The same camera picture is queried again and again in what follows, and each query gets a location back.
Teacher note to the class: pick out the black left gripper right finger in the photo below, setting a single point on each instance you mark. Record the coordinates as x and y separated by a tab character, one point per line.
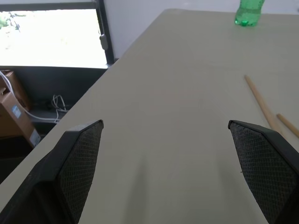
264	168

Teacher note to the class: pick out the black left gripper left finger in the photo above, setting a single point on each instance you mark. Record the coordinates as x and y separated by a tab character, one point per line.
67	172

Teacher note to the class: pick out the wooden chopstick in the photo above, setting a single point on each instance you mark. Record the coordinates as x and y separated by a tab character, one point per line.
262	105
287	125

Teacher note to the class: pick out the brown cardboard box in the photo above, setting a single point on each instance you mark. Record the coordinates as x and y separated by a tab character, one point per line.
14	109

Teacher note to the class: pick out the green plastic bottle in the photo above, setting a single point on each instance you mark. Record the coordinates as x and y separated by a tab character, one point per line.
248	12

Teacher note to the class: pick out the black window frame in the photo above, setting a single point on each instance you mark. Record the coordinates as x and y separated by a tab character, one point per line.
70	58

